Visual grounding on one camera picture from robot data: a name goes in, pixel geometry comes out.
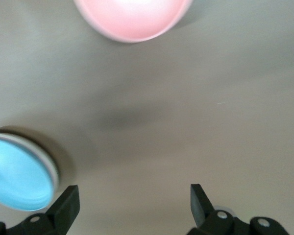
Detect blue plate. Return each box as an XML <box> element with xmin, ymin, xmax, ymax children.
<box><xmin>0</xmin><ymin>137</ymin><xmax>55</xmax><ymax>212</ymax></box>

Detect pink bowl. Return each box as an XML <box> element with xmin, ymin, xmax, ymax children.
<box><xmin>73</xmin><ymin>0</ymin><xmax>194</xmax><ymax>44</ymax></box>

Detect brown table cover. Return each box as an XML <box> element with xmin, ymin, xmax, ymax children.
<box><xmin>0</xmin><ymin>0</ymin><xmax>294</xmax><ymax>235</ymax></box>

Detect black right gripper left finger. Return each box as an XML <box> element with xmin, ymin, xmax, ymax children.
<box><xmin>0</xmin><ymin>185</ymin><xmax>79</xmax><ymax>235</ymax></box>

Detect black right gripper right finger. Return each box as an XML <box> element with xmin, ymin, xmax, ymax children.
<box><xmin>187</xmin><ymin>184</ymin><xmax>290</xmax><ymax>235</ymax></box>

